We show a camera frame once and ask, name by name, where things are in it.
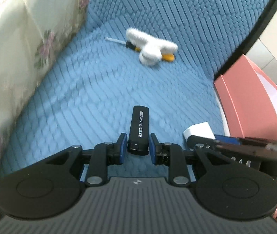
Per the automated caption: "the white fluffy sock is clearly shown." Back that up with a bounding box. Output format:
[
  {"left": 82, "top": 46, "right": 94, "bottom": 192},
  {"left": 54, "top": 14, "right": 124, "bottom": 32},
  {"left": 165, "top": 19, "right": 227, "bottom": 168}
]
[{"left": 126, "top": 28, "right": 178, "bottom": 66}]

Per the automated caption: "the blue quilted sofa cover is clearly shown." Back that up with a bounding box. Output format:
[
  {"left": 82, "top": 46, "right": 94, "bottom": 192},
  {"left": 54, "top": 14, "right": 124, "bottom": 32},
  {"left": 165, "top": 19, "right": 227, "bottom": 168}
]
[{"left": 0, "top": 0, "right": 269, "bottom": 176}]

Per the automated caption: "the floral beige sofa cover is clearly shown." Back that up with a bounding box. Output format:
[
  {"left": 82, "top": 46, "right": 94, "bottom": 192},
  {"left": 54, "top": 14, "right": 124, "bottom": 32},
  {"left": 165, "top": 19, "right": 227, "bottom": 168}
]
[{"left": 0, "top": 0, "right": 95, "bottom": 225}]

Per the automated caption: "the pink cardboard box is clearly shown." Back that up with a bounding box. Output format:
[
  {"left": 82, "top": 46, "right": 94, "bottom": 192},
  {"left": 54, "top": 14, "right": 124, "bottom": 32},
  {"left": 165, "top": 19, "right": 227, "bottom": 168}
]
[{"left": 214, "top": 55, "right": 277, "bottom": 140}]

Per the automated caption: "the black rectangular stick device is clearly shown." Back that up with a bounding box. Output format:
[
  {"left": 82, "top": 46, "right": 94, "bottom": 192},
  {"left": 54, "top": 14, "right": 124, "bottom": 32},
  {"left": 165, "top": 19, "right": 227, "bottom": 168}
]
[{"left": 127, "top": 106, "right": 149, "bottom": 156}]

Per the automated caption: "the white charger cube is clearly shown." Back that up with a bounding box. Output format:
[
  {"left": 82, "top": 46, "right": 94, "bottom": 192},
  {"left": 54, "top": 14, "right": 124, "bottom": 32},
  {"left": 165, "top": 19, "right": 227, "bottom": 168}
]
[{"left": 183, "top": 122, "right": 215, "bottom": 141}]

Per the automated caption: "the yellow handled screwdriver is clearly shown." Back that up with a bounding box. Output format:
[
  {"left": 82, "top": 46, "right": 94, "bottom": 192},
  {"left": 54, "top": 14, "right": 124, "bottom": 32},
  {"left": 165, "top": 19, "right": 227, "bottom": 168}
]
[{"left": 104, "top": 36, "right": 176, "bottom": 62}]

